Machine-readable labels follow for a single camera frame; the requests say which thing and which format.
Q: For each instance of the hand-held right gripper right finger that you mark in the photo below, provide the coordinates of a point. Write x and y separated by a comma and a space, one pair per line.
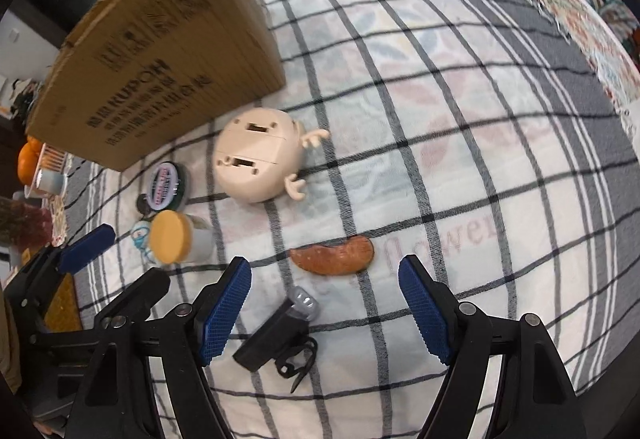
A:
425, 314

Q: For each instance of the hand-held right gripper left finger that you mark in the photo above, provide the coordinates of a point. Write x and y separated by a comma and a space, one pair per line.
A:
225, 314

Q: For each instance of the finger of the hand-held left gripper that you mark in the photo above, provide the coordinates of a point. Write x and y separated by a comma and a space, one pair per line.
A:
85, 247
147, 291

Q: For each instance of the black bike light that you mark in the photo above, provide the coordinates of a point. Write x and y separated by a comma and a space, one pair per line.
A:
272, 336

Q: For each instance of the jar with yellow lid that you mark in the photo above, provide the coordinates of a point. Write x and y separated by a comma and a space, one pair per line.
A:
172, 236

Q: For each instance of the orange bread-shaped toy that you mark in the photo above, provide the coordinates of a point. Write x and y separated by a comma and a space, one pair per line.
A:
332, 258

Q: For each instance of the beige round toy figure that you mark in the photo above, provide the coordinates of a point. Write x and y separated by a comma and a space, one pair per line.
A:
255, 154

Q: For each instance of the brown cardboard box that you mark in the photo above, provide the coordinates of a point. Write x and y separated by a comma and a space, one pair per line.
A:
150, 44

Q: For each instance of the brown cork mat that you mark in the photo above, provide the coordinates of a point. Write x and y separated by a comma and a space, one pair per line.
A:
62, 304

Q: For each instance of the white blue toy figure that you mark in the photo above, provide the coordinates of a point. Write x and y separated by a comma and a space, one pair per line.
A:
140, 239

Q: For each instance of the small dark round object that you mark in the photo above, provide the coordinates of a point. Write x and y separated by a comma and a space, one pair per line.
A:
142, 204

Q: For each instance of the small white cup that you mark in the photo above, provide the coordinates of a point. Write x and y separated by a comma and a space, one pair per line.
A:
49, 181

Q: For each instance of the white ribbed basket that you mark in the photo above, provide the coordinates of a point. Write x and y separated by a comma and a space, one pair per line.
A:
54, 156

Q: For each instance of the orange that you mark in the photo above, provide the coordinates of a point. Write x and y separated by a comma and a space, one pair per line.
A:
29, 161

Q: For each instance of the grey checked cloth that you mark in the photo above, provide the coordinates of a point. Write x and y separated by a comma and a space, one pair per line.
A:
450, 119

